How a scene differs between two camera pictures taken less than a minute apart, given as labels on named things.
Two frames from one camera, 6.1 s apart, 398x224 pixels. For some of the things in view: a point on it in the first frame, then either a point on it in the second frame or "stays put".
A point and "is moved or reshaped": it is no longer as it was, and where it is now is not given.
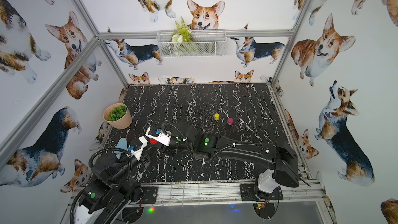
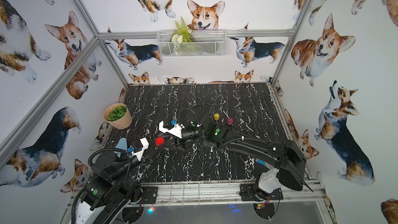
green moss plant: x=117 y=112 stays put
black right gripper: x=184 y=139 to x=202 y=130
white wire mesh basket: x=211 y=43 stays put
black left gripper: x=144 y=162 stays put
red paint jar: x=153 y=141 is moved or reshaped
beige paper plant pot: x=124 y=122 stays put
